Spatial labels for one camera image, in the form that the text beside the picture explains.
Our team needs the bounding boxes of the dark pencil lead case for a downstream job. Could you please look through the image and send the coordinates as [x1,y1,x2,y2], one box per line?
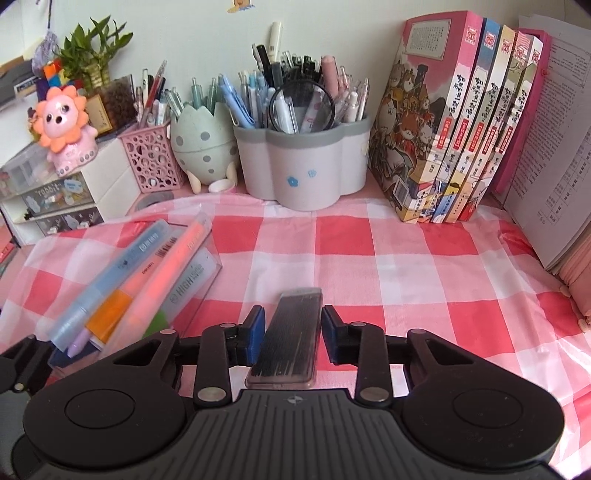
[245,287,324,389]

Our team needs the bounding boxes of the pens in flower holder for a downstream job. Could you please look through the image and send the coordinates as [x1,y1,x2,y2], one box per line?
[221,21,371,134]

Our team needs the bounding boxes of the large grey case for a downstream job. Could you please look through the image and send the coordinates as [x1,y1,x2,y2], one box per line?
[0,60,42,109]

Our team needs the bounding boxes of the striped pink spine comic book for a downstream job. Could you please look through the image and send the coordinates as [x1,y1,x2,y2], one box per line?
[455,30,533,222]

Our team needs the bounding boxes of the blue highlighter pen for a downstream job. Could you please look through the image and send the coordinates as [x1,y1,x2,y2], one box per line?
[48,219,171,354]

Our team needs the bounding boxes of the green egg-shaped pen holder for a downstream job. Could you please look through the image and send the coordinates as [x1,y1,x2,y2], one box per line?
[170,102,238,193]

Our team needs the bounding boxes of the purple sachet with tassel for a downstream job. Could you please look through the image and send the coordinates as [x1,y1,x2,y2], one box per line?
[39,32,63,61]

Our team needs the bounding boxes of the peach highlighter pen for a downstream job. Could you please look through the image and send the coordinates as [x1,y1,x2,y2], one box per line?
[124,215,214,324]

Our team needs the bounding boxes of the pink pencil case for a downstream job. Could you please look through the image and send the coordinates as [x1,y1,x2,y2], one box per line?
[556,249,591,333]

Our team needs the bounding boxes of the blue spine comic book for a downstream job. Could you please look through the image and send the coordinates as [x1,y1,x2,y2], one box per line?
[429,18,503,223]

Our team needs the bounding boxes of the pens in egg holder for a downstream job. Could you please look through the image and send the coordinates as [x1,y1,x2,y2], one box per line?
[164,76,227,121]

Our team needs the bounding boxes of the white drawer organizer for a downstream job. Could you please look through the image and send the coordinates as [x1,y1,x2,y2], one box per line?
[0,137,141,247]

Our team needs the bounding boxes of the clear plastic box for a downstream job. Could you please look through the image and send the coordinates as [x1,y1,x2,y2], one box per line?
[46,210,223,370]

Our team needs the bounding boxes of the grey highlighter green cap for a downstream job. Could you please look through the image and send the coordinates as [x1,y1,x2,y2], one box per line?
[148,249,222,342]

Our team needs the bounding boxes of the beige spine comic book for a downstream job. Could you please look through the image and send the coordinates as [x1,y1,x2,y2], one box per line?
[443,24,517,223]

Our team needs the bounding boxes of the pink mesh pen holder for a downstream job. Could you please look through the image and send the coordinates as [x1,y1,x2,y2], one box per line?
[117,121,186,193]

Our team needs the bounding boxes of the pens in pink holder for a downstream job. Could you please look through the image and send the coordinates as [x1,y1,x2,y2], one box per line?
[134,60,174,130]

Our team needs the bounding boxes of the magenta bead abacus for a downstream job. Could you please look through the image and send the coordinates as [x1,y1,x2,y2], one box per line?
[489,28,554,197]

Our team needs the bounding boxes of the green bamboo plant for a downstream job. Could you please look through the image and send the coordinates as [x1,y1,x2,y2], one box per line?
[58,17,127,95]

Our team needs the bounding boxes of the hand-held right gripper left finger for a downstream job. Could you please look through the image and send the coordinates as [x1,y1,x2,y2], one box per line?
[111,305,267,408]

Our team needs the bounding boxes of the clear storage box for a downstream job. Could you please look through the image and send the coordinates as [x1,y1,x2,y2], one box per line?
[0,141,58,197]

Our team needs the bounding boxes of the grey flower-shaped pen holder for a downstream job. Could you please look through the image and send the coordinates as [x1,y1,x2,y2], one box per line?
[232,114,371,212]

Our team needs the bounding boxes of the small beige box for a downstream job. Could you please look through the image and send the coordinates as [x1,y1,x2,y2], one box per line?
[85,95,114,137]

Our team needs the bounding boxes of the open text book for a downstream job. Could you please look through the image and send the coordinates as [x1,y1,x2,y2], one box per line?
[501,14,591,278]

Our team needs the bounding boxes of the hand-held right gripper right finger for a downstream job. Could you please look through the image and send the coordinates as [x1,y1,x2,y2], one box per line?
[322,305,481,407]

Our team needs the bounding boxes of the black magnifying glass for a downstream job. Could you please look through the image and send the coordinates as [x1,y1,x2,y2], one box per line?
[269,79,335,134]

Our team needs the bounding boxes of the row of pink books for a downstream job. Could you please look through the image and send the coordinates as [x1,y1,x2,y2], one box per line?
[368,10,485,221]

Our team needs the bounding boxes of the pink checkered plastic tablecloth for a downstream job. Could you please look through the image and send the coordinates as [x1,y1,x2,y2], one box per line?
[0,191,591,416]

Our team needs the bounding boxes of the orange cap highlighter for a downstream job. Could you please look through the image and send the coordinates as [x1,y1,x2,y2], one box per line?
[85,233,185,344]

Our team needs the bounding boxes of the pink lion toy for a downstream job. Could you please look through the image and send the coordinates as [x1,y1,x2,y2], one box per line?
[28,85,99,178]

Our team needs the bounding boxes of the colourful puzzle cube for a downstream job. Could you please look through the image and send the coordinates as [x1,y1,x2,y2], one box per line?
[37,58,86,93]

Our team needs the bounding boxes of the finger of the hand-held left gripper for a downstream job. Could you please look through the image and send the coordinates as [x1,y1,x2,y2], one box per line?
[0,337,100,395]

